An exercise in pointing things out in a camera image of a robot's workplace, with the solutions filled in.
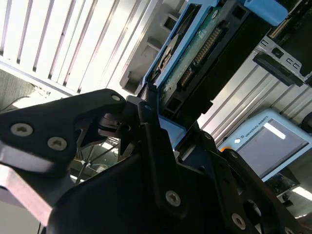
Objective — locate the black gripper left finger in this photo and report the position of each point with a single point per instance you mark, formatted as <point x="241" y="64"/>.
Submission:
<point x="53" y="117"/>

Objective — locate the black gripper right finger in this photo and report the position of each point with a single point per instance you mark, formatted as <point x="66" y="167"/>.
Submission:
<point x="239" y="190"/>

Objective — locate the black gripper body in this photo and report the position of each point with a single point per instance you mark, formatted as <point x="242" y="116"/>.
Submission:
<point x="117" y="200"/>

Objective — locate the hard disk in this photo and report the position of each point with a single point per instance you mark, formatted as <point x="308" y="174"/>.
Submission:
<point x="195" y="61"/>

